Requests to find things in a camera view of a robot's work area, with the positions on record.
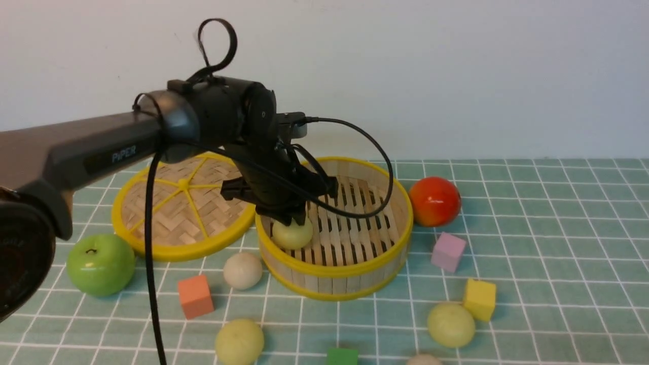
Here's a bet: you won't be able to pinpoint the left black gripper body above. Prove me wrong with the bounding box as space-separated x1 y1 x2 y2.
220 144 338 226

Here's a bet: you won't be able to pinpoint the pale green bun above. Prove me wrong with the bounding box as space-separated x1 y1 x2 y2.
271 218 313 250
427 302 477 348
215 318 265 364

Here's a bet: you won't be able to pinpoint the cream white bun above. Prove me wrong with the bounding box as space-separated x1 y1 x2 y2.
406 353 443 365
223 252 263 290

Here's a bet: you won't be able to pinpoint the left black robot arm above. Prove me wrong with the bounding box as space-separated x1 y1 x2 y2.
1 77 338 320

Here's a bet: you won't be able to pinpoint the woven bamboo steamer lid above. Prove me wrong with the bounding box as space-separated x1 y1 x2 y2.
111 153 257 262

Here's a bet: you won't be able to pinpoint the bamboo steamer tray yellow rim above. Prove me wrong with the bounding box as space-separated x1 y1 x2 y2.
256 157 414 301

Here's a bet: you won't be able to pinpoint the orange cube block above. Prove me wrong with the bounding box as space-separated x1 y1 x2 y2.
177 274 215 320

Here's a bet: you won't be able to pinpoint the red orange tomato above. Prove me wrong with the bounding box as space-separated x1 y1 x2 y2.
409 176 461 227

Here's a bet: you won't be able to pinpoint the green apple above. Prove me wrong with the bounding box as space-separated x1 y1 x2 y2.
66 234 136 297

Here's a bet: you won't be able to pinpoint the green cube block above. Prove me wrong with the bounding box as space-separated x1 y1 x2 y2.
326 347 359 365

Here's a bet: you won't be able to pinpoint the pink cube block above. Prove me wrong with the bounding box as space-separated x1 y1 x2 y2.
431 232 467 273

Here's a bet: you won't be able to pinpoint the yellow cube block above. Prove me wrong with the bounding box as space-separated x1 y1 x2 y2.
462 279 497 322

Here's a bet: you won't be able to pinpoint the green checkered tablecloth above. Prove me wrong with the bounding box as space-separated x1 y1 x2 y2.
0 159 649 365

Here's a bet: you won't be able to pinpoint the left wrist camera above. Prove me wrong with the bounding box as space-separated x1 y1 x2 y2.
274 113 308 143

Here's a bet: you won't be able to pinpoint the black cable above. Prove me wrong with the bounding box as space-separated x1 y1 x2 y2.
133 18 394 365

